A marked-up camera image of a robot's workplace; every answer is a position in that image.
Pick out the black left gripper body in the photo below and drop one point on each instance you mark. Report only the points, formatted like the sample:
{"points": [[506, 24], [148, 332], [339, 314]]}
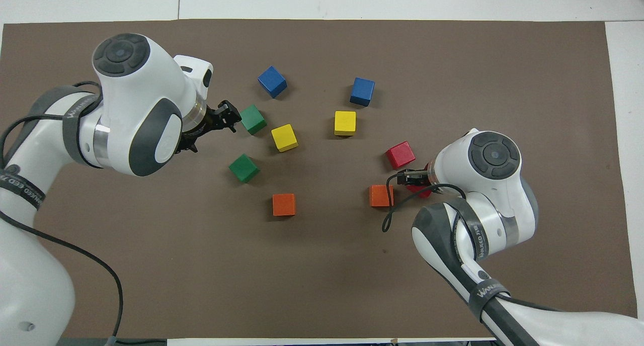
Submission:
{"points": [[211, 118]]}

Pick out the red wooden block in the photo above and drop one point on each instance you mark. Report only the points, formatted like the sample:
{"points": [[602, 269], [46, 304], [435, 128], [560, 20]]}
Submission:
{"points": [[420, 191], [400, 154]]}

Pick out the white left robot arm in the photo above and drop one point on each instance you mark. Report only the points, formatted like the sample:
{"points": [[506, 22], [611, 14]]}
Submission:
{"points": [[131, 84]]}

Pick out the blue wooden block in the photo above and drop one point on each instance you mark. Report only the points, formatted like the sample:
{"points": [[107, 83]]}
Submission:
{"points": [[362, 90], [272, 81]]}

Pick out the yellow wooden block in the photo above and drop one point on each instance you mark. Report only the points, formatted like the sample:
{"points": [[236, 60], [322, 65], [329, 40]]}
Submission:
{"points": [[345, 122], [284, 137]]}

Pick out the orange wooden block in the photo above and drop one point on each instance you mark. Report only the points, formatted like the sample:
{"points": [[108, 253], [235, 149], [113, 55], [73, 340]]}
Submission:
{"points": [[378, 195], [284, 204]]}

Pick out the brown paper mat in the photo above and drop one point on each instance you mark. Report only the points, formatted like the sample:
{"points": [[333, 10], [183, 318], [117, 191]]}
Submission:
{"points": [[322, 265]]}

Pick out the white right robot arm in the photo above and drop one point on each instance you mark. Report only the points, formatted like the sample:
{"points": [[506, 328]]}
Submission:
{"points": [[493, 200]]}

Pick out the green wooden block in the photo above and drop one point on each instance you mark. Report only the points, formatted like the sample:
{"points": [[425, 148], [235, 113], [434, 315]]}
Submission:
{"points": [[254, 119], [244, 167]]}

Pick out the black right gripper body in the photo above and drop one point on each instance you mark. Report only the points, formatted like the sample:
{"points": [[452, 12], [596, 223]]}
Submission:
{"points": [[415, 177]]}

